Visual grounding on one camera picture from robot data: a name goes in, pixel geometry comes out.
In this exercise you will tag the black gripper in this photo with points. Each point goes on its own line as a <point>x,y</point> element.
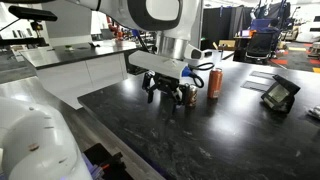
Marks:
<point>166,81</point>

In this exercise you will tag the maroon root beer can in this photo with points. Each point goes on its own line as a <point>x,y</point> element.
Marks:
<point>192,96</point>

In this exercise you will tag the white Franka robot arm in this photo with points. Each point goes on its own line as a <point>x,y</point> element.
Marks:
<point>33,143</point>

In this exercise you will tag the orange soda can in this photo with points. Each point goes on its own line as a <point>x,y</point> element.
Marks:
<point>215,83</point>

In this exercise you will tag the cardboard box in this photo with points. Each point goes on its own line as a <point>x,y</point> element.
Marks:
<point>226,44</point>

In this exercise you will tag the red machine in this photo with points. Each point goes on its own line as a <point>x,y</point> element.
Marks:
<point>116,29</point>

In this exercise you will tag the small black object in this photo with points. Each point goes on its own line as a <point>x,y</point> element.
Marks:
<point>94,44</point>

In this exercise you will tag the dark flat sheet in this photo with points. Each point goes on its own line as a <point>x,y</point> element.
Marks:
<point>263,74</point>
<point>254,86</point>

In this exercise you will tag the white cabinet with black top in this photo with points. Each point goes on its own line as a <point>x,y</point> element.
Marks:
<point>80,71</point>

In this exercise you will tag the black office chair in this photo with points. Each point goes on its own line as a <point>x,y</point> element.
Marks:
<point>260,45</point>

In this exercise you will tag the small green object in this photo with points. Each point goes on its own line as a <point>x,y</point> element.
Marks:
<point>69,48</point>

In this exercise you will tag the white crumpled object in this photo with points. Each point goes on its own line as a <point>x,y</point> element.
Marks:
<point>315,112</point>

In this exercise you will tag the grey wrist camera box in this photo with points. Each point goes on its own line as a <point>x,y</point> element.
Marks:
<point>156,64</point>

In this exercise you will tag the black camera on stand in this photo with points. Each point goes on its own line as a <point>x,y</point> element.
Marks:
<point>32,14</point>

